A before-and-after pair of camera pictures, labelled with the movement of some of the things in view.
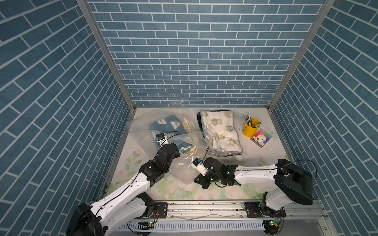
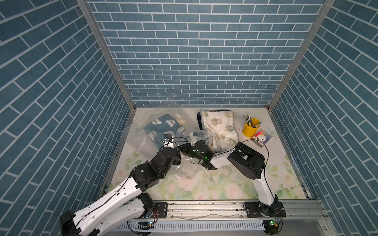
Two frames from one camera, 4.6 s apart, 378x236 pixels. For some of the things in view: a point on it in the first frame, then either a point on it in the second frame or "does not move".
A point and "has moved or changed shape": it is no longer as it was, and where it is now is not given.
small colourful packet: [261, 137] does not move
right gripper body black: [208, 178] to [192, 151]
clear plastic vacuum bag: [155, 128] has moved or changed shape
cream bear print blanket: [221, 132] does not move
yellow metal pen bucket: [248, 131] does not move
